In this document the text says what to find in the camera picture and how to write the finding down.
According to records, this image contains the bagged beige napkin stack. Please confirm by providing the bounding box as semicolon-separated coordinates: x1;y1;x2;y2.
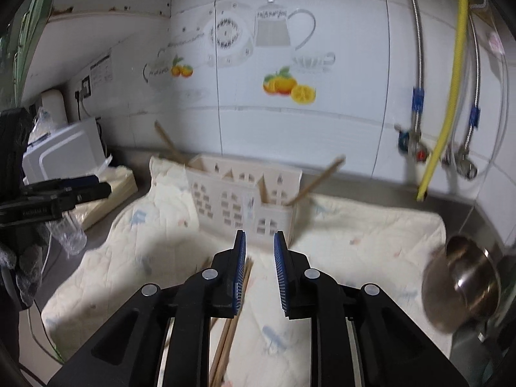
72;165;139;231

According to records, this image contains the wall instruction label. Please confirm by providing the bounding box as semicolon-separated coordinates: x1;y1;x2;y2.
89;53;113;89

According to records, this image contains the wall power socket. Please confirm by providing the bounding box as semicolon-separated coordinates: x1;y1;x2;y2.
80;75;92;99

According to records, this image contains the red handled water valve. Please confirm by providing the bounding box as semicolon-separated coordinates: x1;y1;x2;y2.
394;124;430;164

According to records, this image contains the beige plastic utensil holder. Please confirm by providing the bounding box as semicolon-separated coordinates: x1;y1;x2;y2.
185;155;303;246

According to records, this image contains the stainless steel pot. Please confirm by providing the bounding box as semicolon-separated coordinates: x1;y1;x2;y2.
422;235;501;334

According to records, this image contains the braided steel hose left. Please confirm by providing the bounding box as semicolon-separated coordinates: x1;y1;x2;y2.
399;0;425;138

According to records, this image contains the white countertop appliance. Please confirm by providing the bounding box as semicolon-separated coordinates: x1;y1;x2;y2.
22;90;108;184

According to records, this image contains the braided steel hose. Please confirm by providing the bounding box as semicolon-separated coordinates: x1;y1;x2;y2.
459;15;483;158
399;0;425;138

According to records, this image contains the cream quilted mat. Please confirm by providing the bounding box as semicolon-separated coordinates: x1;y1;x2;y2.
41;157;452;386

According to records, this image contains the steel angle valve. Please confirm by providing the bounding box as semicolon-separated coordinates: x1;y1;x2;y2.
442;149;478;181

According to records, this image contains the clear glass mug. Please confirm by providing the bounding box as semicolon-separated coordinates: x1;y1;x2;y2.
46;212;87;256

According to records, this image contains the grey gloved hand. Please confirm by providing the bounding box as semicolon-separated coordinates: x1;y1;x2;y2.
1;224;48;311

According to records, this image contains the yellow gas hose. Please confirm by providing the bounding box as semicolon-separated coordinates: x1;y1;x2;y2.
415;0;470;203

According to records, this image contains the braided steel hose right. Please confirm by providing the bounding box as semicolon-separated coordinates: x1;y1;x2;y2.
459;15;483;158

